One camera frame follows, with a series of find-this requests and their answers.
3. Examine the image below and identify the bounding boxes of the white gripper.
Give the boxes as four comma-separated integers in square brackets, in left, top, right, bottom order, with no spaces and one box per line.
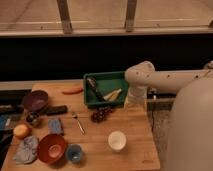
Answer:
[125,86,147,110]

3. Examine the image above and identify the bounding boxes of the black eraser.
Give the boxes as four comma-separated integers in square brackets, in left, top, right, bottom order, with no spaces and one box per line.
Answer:
[45,105,68,116]

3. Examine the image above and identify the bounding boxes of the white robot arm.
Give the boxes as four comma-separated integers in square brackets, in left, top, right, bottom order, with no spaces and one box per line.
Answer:
[125,60,213,171]

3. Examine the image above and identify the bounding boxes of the red bowl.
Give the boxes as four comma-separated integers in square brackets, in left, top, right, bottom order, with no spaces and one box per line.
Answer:
[37,134,67,164]

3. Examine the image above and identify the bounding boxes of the purple bowl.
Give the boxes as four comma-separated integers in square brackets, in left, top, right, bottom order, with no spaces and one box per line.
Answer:
[22,90,49,112]

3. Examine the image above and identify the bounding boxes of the green plastic bin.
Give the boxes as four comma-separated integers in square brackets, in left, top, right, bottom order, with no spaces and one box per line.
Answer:
[83,71,129,108]

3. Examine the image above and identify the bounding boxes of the dark red grapes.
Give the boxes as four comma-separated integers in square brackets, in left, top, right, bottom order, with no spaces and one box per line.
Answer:
[91,106,113,123]

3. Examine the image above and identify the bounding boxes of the white cup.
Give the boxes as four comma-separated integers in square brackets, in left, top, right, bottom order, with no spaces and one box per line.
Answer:
[108,131,127,152]

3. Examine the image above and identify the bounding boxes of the black brush in bin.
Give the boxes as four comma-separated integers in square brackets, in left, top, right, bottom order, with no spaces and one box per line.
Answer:
[86,77,104,101]

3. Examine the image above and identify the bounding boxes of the metal fork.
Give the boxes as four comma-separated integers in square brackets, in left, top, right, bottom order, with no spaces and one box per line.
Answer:
[71,111,85,135]

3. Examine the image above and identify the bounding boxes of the orange carrot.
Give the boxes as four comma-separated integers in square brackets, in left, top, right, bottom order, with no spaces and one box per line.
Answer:
[62,87,83,95]

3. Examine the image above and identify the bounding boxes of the blue sponge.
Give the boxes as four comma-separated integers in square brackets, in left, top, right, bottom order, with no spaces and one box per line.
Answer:
[48,118,64,135]

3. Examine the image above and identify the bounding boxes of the small dark metal cup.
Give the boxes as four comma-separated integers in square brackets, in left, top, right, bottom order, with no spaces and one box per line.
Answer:
[26,113,41,127]

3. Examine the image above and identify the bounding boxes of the yellow orange fruit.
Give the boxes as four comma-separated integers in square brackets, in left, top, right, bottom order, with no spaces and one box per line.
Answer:
[13,124,31,139]

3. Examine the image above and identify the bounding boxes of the blue crumpled cloth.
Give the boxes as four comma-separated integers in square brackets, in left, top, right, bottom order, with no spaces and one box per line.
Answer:
[13,136,39,164]

